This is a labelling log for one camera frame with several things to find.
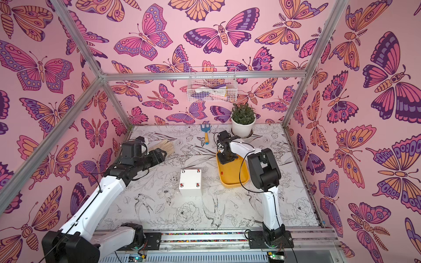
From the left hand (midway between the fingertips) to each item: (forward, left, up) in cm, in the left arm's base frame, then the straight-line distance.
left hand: (163, 153), depth 81 cm
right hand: (+9, -32, -19) cm, 38 cm away
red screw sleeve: (-13, -17, -9) cm, 23 cm away
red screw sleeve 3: (-13, -9, -9) cm, 18 cm away
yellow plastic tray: (-2, -36, -17) cm, 40 cm away
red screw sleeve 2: (-4, -17, -9) cm, 20 cm away
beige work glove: (+20, +6, -20) cm, 29 cm away
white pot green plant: (+29, -43, -5) cm, 52 cm away
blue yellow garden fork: (+37, -19, -21) cm, 46 cm away
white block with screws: (-12, -14, -9) cm, 20 cm away
